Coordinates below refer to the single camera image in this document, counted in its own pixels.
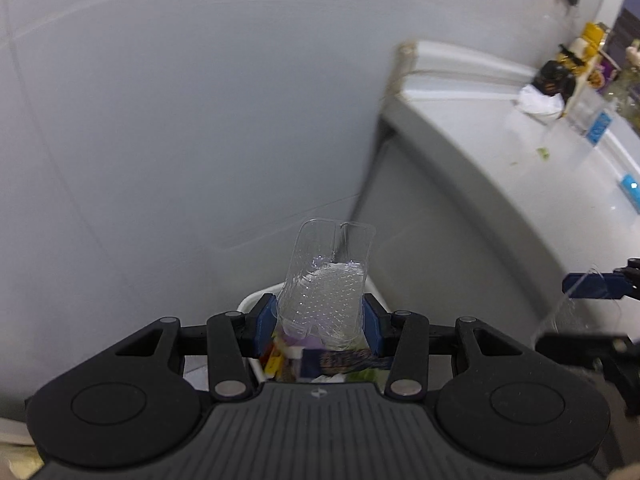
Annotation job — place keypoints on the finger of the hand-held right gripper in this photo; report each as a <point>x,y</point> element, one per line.
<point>570,345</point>
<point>585,284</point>

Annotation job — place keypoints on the small green leaf scrap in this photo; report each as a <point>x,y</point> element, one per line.
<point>544,153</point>

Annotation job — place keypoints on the glass jar of sprouting garlic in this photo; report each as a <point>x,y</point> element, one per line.
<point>631,55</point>

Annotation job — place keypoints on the white backsplash trim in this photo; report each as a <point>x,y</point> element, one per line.
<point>450,60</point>

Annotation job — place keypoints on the white trash bin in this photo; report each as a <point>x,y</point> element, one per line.
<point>255,294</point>

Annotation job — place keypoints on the purple instant noodle cup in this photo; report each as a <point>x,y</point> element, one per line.
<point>602,72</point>

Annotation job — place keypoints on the dark window frame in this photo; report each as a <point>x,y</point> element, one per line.
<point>627,25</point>

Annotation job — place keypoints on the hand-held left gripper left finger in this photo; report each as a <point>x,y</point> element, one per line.
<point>264,330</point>

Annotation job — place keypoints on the dark blue snack packet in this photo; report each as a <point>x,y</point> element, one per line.
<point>340,362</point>

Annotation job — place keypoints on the grey counter cabinet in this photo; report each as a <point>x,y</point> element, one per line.
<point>450,240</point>

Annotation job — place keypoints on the white bottle yellow cap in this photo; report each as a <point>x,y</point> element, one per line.
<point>585,50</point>

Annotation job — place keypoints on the clear plastic cup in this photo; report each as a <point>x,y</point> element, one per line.
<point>580,315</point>

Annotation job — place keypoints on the white crumpled tissue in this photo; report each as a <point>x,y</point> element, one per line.
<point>540,102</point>

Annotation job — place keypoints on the clear plastic tray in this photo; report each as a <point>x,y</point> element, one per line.
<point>325,300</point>

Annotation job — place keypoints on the dark sauce bottle gold neck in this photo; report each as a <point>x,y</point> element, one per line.
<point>547,77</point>
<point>567,72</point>

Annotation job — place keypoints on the clear bottle blue label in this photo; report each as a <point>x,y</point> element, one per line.
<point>599,127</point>

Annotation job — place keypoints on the green cabbage leaf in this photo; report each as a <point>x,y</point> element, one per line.
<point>365,375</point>

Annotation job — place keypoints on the blue cup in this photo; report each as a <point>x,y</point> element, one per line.
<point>631,190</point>

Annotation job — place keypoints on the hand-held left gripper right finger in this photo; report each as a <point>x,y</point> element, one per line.
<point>372,327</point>

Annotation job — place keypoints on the clear drinking glass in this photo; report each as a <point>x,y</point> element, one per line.
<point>582,115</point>

